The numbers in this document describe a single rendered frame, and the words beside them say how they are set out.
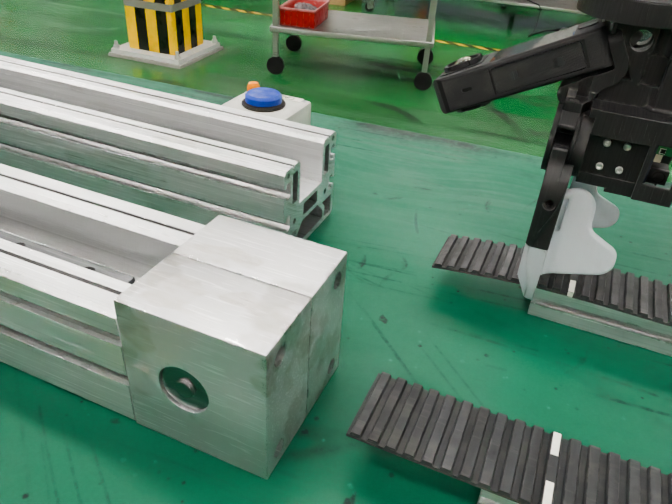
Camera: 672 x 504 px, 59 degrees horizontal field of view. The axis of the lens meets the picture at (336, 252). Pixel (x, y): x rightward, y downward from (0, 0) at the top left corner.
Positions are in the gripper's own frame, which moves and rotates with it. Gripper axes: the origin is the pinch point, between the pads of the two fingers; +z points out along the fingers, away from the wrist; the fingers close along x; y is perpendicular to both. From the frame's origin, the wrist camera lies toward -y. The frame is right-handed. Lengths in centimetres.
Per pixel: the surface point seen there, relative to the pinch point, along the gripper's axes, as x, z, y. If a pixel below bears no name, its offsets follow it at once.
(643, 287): 0.8, 0.0, 8.4
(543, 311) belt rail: -1.9, 2.8, 2.1
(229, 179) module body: -3.9, -2.6, -24.7
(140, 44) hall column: 242, 74, -243
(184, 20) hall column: 256, 60, -220
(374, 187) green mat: 12.1, 3.5, -17.1
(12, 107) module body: -4.9, -4.6, -47.0
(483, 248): 1.0, 0.5, -3.6
